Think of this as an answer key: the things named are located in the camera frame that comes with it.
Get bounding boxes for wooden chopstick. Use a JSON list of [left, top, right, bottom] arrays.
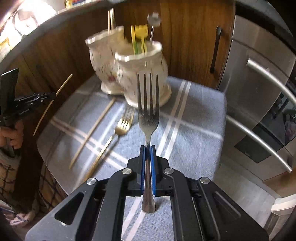
[[69, 97, 116, 170], [33, 74, 73, 137]]

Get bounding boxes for gold metal fork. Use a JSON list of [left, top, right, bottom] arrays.
[[83, 106, 135, 182]]

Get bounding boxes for silver metal fork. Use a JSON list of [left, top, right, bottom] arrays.
[[137, 74, 159, 213]]

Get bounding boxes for plaid sleeve forearm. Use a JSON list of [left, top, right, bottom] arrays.
[[0, 148, 68, 230]]

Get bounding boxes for person's left hand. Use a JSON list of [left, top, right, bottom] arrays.
[[0, 120, 23, 150]]

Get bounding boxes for grey plaid table cloth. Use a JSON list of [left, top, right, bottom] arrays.
[[37, 76, 226, 240]]

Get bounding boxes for white ceramic double utensil holder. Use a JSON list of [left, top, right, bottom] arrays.
[[85, 26, 171, 107]]

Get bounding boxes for chopsticks standing in holder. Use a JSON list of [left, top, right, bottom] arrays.
[[108, 8, 114, 34]]

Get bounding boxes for yellow plastic utensil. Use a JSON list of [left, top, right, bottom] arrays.
[[130, 25, 149, 55]]

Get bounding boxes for stainless steel oven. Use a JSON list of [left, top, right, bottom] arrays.
[[219, 16, 295, 181]]

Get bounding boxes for lower steel oven handle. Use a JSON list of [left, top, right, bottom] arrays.
[[226, 115, 292, 173]]

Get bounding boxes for steel oven handle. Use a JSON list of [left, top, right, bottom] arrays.
[[246, 58, 296, 106], [226, 115, 292, 173]]

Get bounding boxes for upper steel oven handle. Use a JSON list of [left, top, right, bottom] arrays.
[[246, 58, 296, 106]]

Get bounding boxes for black cabinet door handle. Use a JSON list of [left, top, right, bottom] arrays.
[[210, 26, 222, 74]]

